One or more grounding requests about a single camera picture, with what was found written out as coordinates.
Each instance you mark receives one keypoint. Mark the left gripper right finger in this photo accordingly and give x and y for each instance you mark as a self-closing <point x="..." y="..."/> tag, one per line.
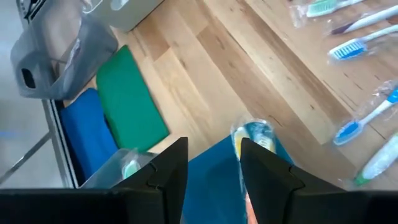
<point x="267" y="180"/>

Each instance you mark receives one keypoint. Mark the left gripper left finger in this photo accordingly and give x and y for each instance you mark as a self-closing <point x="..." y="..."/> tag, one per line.
<point x="174" y="180"/>

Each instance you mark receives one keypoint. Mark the green toothbrush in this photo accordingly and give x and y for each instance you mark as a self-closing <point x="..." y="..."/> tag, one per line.
<point x="323" y="7"/>
<point x="131" y="169"/>
<point x="379" y="163"/>

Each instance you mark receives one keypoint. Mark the teal plastic bin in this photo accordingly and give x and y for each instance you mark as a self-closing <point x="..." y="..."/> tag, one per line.
<point x="214" y="186"/>

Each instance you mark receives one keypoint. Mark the clear grey plastic bin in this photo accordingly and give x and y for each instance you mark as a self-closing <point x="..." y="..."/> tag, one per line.
<point x="102" y="174"/>
<point x="93" y="53"/>

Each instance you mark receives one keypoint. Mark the green bin lid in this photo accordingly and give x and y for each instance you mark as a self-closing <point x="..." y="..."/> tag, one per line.
<point x="130" y="102"/>

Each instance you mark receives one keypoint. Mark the blue wrapped toothbrush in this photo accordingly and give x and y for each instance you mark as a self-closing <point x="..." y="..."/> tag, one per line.
<point x="348" y="49"/>
<point x="346" y="132"/>

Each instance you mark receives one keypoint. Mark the blue bin lid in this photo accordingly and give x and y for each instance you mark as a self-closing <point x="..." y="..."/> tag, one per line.
<point x="87" y="140"/>

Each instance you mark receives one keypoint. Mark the light grey plastic bin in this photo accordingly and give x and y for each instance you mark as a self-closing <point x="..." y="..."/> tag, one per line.
<point x="140" y="15"/>

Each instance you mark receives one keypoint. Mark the purple wrapped toothbrush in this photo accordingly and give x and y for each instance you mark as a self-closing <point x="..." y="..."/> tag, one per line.
<point x="367" y="21"/>

